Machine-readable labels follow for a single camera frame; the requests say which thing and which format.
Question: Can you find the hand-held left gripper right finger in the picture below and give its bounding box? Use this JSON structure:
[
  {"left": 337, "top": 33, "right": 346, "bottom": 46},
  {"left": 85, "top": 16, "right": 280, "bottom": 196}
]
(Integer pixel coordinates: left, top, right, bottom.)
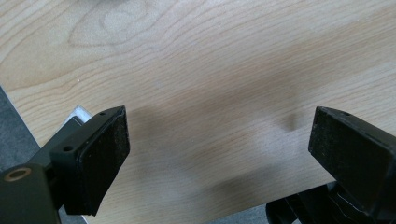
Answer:
[{"left": 308, "top": 105, "right": 396, "bottom": 220}]

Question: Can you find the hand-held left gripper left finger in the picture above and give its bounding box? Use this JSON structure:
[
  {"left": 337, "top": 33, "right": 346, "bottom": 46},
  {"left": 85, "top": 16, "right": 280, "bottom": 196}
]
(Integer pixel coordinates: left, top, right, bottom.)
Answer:
[{"left": 28, "top": 105, "right": 131, "bottom": 217}]

